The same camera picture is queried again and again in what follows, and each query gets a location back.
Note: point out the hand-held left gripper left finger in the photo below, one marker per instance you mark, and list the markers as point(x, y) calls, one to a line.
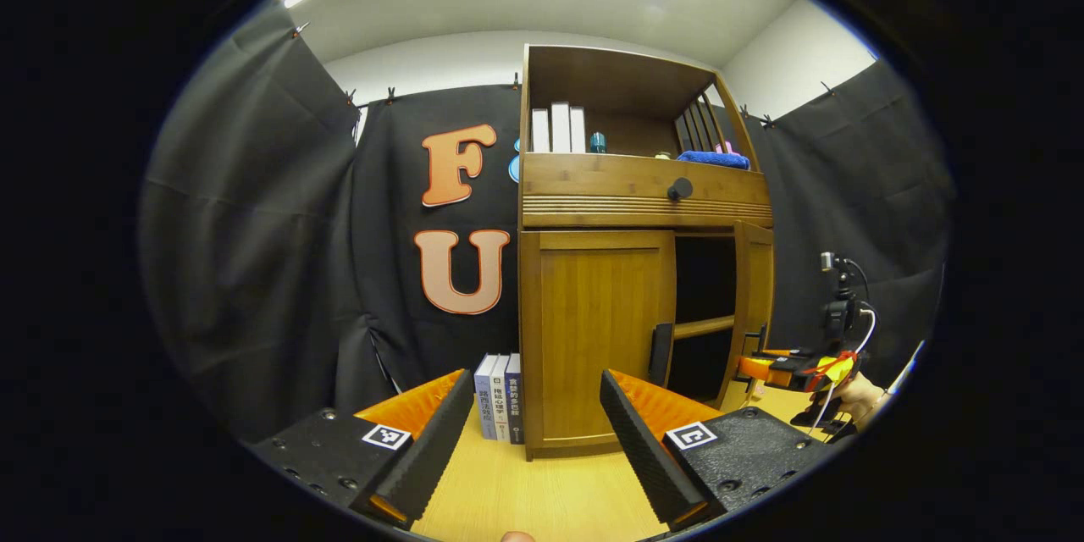
point(432, 449)

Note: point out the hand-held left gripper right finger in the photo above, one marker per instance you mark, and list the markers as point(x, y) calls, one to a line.
point(644, 449)

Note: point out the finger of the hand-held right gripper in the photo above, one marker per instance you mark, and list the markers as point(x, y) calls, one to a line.
point(766, 370)

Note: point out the wooden cabinet door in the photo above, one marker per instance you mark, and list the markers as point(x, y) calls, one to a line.
point(756, 288)
point(593, 339)

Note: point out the wooden inner cabinet shelf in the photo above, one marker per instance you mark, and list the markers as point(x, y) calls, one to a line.
point(703, 327)

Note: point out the wooden shoe cabinet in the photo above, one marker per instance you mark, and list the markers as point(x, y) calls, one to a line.
point(593, 207)

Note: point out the wooden cabinet drawer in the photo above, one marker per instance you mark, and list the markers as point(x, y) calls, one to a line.
point(593, 186)

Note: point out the grey standing book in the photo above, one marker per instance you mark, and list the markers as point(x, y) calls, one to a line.
point(485, 398)

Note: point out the dark blue standing book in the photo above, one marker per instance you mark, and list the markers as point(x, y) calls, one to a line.
point(515, 398)

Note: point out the black round drawer knob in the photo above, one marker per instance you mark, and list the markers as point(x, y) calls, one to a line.
point(679, 189)

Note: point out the blue towel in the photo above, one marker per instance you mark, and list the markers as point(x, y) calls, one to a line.
point(713, 159)

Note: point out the teal bottle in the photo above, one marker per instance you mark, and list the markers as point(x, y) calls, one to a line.
point(598, 143)

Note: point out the black backdrop cloth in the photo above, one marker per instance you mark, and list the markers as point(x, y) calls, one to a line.
point(254, 229)

